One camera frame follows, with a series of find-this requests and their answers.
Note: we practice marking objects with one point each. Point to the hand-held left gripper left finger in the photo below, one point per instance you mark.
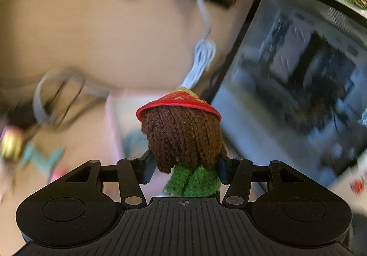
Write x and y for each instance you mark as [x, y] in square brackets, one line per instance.
[143, 171]

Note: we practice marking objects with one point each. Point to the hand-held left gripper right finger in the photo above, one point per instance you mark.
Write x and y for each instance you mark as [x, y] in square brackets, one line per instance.
[226, 172]

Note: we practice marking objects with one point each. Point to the crochet doll with red hat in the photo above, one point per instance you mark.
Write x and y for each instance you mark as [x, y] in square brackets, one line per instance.
[180, 135]

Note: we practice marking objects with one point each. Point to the pink cardboard box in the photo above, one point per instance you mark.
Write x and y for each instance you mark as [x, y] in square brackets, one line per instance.
[114, 118]

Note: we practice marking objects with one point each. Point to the yellow cupcake toy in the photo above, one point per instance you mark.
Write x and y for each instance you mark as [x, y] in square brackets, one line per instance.
[11, 142]

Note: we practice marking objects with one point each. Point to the black computer monitor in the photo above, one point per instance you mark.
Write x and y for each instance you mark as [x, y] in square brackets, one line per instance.
[292, 78]

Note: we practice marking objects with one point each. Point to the small red and white object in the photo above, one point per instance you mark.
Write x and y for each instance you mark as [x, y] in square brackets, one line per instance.
[357, 187]

